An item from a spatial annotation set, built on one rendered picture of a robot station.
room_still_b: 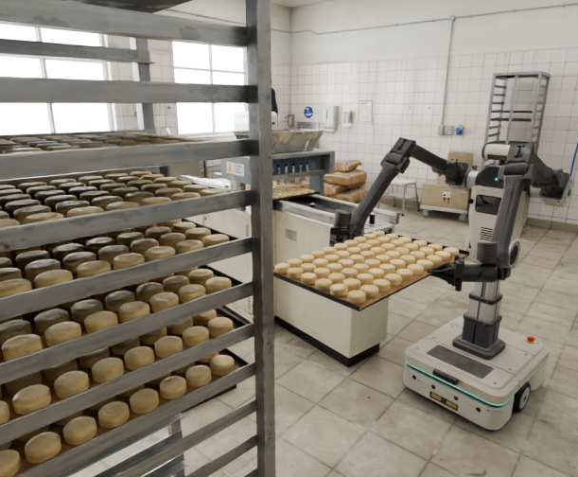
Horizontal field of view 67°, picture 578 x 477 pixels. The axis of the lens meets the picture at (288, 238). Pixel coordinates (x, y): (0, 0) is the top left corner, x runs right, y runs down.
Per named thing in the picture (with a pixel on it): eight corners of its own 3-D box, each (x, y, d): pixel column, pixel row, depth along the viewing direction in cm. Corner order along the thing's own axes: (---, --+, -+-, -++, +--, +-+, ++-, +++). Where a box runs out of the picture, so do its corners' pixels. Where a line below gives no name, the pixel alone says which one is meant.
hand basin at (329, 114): (336, 173, 732) (338, 105, 700) (323, 176, 704) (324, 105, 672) (290, 167, 792) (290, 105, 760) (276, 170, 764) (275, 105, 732)
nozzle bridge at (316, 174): (222, 204, 294) (219, 153, 284) (304, 191, 337) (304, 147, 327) (250, 214, 269) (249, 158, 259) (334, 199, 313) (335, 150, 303)
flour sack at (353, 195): (349, 205, 619) (349, 195, 615) (324, 202, 642) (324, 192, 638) (371, 197, 676) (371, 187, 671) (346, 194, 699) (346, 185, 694)
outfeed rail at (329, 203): (215, 179, 394) (214, 171, 392) (218, 179, 396) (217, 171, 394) (396, 224, 245) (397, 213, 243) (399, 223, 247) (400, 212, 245)
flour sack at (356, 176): (348, 186, 610) (348, 175, 605) (322, 184, 633) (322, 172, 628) (369, 180, 667) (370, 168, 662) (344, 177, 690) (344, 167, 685)
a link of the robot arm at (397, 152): (412, 135, 181) (394, 132, 188) (400, 167, 183) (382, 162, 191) (461, 164, 212) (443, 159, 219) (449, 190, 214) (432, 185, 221)
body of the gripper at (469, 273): (455, 291, 136) (479, 291, 136) (458, 260, 133) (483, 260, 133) (448, 283, 142) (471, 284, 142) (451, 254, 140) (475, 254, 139)
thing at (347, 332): (274, 326, 306) (273, 201, 280) (311, 312, 327) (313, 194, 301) (348, 372, 254) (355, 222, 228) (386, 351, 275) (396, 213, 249)
